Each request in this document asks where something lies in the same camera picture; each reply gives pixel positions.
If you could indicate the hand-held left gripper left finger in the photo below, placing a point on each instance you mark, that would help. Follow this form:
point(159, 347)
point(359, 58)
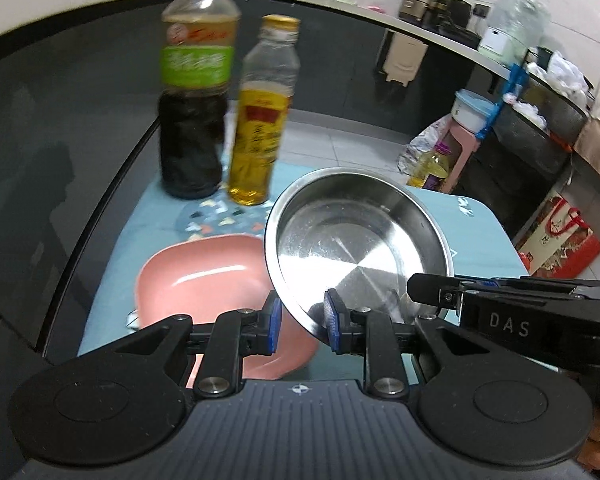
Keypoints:
point(273, 324)

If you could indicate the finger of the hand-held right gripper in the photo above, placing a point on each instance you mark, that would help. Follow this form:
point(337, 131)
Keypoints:
point(437, 292)

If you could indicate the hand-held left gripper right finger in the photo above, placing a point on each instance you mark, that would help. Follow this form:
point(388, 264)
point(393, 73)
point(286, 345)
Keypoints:
point(333, 327)

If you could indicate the stainless steel bowl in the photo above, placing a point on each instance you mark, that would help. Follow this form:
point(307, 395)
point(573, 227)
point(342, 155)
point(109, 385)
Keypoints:
point(350, 250)

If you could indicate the pink bowl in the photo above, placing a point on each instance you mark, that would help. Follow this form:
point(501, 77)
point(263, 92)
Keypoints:
point(205, 280)

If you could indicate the person's right hand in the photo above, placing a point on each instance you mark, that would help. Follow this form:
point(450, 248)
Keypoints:
point(597, 442)

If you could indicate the red gift bag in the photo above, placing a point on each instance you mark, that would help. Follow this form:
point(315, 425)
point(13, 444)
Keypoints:
point(562, 237)

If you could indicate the speckled round mat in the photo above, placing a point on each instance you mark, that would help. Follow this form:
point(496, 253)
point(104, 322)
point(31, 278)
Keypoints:
point(215, 217)

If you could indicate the small oil bottle on stool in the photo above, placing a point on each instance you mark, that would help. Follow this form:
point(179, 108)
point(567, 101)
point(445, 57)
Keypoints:
point(427, 167)

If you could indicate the pink plastic stool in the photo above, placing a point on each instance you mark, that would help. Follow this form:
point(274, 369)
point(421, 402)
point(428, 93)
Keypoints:
point(460, 155)

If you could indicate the crinkled silver plastic bag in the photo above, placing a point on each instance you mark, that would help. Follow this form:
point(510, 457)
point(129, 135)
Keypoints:
point(417, 145)

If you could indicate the teal printed tablecloth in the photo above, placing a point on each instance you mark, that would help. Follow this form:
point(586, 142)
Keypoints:
point(130, 260)

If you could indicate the plastic container blue lid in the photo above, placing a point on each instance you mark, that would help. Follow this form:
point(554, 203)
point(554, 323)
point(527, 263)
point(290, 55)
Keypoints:
point(472, 110)

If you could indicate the oil bottle yellow label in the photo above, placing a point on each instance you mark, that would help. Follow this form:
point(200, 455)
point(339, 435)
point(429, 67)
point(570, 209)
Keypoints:
point(262, 125)

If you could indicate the dark sauce bottle green label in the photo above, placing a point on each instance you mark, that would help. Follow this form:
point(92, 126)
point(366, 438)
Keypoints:
point(192, 110)

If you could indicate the beige hanging cabinet bin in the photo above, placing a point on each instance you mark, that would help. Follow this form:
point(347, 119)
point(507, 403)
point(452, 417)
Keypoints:
point(405, 57)

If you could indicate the white plastic bag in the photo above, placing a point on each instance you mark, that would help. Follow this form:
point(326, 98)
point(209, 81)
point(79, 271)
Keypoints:
point(562, 75)

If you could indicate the dark rice cooker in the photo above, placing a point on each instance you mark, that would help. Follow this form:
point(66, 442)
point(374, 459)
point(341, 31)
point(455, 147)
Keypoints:
point(437, 15)

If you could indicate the white water dispenser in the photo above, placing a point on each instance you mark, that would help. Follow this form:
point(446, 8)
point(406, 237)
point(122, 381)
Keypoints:
point(512, 25)

